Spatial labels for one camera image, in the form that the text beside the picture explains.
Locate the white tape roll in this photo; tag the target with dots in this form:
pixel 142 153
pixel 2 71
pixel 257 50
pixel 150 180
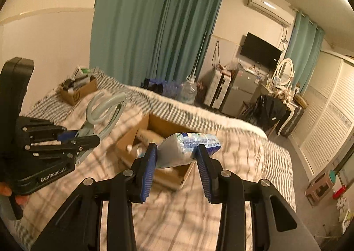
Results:
pixel 147 136

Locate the small stool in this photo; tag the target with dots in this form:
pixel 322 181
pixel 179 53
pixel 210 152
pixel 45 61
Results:
pixel 320 187

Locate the white air conditioner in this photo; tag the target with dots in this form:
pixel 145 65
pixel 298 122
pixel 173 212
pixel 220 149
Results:
pixel 272 11

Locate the grey mini fridge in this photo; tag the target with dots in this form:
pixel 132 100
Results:
pixel 240 90

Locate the large clear water jug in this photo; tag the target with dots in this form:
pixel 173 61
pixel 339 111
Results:
pixel 188 90

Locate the green curtain left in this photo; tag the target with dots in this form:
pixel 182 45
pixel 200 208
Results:
pixel 133 40

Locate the black bag on chair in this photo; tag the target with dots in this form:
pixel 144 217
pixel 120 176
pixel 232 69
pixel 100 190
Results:
pixel 264 113

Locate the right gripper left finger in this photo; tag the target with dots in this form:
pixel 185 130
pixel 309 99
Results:
pixel 77 223

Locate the blue white tissue pack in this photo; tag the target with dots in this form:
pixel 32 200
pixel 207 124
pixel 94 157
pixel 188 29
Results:
pixel 179 148

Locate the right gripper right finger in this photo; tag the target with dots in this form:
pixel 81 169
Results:
pixel 275 225

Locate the green curtain right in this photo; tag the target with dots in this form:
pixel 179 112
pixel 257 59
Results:
pixel 303 49

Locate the plaid beige blanket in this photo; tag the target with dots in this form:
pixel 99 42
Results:
pixel 166 184

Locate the light blue plastic hanger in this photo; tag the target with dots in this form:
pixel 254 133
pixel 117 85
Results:
pixel 102 114

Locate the green curtain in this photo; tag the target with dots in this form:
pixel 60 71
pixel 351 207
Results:
pixel 303 49
pixel 133 40

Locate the black wall television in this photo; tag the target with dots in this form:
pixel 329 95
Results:
pixel 260 51

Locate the small cardboard box with clutter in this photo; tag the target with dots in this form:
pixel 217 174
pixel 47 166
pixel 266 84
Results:
pixel 81 83

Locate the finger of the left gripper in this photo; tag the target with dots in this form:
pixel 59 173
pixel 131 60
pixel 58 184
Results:
pixel 51 148
pixel 29 128

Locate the white louvered wardrobe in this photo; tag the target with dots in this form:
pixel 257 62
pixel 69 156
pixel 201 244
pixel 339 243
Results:
pixel 327 123

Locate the white suitcase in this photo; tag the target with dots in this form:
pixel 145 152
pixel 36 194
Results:
pixel 217 88

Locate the white oval vanity mirror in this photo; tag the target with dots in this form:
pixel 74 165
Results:
pixel 283 73

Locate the person left hand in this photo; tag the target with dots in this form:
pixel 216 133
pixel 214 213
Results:
pixel 6 191

